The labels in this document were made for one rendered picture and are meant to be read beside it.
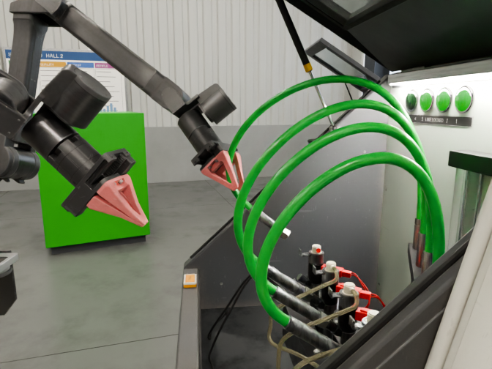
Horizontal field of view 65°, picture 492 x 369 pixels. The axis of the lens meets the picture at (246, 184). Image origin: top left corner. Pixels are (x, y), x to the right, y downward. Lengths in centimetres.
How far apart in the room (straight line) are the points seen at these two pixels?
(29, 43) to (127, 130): 284
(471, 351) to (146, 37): 698
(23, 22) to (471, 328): 105
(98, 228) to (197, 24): 442
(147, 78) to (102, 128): 297
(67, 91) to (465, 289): 50
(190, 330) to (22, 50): 75
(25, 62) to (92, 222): 302
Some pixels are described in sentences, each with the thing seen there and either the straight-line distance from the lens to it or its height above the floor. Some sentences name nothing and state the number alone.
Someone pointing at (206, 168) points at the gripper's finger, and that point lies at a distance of 80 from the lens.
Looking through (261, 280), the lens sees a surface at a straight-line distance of 47.
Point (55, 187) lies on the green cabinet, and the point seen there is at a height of 65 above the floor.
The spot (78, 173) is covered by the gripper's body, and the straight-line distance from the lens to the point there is 57.
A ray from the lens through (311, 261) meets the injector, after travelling 74.
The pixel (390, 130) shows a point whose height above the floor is 134.
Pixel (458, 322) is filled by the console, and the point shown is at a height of 118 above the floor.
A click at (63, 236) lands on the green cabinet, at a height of 17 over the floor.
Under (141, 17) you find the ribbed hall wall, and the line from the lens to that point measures 726.
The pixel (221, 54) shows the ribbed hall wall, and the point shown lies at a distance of 732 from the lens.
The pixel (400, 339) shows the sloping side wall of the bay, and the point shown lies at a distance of 43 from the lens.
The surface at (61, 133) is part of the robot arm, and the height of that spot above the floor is 133.
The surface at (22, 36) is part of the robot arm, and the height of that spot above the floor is 153.
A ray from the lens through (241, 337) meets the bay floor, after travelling 99.
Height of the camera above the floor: 137
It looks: 11 degrees down
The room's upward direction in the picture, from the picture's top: straight up
